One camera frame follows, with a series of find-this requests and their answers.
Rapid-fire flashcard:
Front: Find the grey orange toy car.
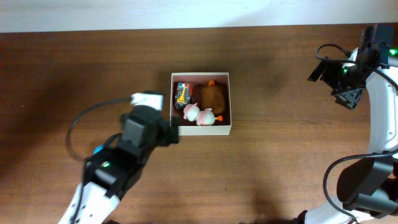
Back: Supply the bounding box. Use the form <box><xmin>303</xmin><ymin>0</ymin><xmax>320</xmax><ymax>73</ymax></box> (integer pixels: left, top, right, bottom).
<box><xmin>174</xmin><ymin>83</ymin><xmax>193</xmax><ymax>109</ymax></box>

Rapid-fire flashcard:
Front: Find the brown plush toy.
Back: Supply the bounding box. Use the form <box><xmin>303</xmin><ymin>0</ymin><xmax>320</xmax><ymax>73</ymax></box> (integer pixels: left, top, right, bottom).
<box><xmin>201</xmin><ymin>80</ymin><xmax>226</xmax><ymax>114</ymax></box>

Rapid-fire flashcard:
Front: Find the beige box maroon interior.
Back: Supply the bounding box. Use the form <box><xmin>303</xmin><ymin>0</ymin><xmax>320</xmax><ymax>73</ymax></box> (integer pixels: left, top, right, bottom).
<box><xmin>170</xmin><ymin>72</ymin><xmax>232</xmax><ymax>136</ymax></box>

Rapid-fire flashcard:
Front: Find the blue ball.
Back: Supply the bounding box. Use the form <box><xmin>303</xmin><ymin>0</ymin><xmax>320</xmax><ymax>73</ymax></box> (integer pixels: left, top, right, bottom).
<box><xmin>93</xmin><ymin>145</ymin><xmax>103</xmax><ymax>154</ymax></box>

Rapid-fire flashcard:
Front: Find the pink white duck toy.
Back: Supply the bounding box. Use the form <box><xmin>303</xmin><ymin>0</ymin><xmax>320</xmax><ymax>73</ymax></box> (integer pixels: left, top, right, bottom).
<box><xmin>183</xmin><ymin>103</ymin><xmax>223</xmax><ymax>126</ymax></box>

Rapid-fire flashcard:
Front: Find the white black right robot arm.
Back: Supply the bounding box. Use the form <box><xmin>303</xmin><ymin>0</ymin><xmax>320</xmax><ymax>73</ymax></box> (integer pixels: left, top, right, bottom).
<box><xmin>293</xmin><ymin>24</ymin><xmax>397</xmax><ymax>223</ymax></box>

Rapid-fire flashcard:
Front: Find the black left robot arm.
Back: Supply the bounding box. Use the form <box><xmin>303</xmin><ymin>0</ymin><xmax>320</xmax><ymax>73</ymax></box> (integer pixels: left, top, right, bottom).
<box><xmin>60</xmin><ymin>106</ymin><xmax>179</xmax><ymax>223</ymax></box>

